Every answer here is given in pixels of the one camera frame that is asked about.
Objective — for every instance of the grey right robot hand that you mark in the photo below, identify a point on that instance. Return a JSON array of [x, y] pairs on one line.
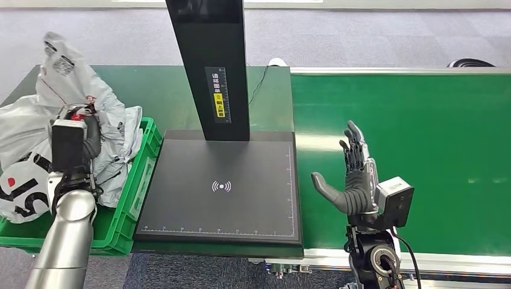
[[357, 187]]

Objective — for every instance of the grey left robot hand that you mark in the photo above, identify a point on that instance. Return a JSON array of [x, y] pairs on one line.
[[92, 137]]

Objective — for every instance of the white mailer bag black print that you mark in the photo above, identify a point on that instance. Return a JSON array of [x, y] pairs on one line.
[[24, 131]]

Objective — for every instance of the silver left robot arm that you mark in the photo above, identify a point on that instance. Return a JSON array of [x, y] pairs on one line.
[[66, 239]]

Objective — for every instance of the green conveyor belt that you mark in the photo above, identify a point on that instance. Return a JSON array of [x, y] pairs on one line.
[[459, 159]]

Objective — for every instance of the small white mailer bag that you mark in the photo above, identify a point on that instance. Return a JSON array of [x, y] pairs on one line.
[[113, 179]]

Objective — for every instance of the green plastic crate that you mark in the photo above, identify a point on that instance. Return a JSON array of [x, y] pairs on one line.
[[127, 215]]

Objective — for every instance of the dark green table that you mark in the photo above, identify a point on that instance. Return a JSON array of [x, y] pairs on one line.
[[167, 95]]

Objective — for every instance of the ruler label on column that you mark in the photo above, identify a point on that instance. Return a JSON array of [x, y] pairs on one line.
[[218, 95]]

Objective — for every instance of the black scanner column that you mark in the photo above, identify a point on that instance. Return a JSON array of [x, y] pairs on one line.
[[211, 40]]

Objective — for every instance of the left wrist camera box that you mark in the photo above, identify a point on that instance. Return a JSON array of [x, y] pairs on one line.
[[68, 145]]

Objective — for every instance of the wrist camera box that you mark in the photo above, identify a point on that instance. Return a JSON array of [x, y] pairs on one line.
[[68, 145], [395, 203]]

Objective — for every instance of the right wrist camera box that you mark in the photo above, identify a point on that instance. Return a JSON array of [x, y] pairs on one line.
[[395, 203]]

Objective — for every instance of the black scanner base plate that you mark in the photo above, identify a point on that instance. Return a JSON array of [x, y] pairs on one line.
[[239, 207]]

